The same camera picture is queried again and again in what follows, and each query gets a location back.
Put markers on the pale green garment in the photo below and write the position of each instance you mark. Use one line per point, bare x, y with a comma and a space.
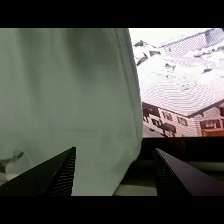
70, 100

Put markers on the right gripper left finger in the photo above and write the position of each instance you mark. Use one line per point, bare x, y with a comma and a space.
50, 178

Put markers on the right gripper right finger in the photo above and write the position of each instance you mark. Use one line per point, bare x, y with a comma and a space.
181, 180

